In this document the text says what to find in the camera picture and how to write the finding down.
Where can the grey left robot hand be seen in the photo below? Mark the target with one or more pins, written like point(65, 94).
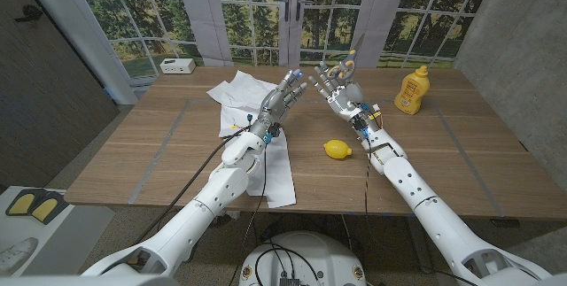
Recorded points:
point(279, 102)

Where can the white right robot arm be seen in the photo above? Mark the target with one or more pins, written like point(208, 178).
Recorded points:
point(421, 197)

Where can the crumpled white paper sheet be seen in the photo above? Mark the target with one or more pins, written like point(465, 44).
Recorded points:
point(235, 95)

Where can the white sneaker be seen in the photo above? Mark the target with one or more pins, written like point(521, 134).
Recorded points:
point(17, 252)

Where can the printed forest window backdrop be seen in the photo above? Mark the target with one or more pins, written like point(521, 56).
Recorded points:
point(221, 11)

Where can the yellow black foot pedal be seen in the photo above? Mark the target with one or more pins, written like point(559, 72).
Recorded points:
point(44, 208)
point(20, 204)

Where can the white backdrop frame post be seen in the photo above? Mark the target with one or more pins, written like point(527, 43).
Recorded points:
point(84, 29)

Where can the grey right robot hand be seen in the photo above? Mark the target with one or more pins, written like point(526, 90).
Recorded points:
point(343, 98)

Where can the creased white paper sheet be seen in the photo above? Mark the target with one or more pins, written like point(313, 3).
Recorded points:
point(279, 175)

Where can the grey torso connector box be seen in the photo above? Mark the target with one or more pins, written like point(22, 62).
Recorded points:
point(290, 282)

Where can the white robot torso base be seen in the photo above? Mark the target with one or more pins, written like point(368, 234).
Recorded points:
point(319, 255)

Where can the grey table leg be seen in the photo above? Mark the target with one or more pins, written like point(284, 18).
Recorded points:
point(418, 246)

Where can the white power socket box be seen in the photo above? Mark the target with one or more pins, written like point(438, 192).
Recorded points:
point(177, 65)

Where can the grey and orange scissors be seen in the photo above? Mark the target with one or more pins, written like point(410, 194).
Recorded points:
point(345, 67)

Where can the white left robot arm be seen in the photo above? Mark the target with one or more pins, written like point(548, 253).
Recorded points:
point(199, 215)

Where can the yellow mustard bottle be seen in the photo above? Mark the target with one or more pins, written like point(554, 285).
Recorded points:
point(413, 91)

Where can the yellow lemon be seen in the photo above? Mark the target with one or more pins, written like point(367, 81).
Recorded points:
point(336, 149)

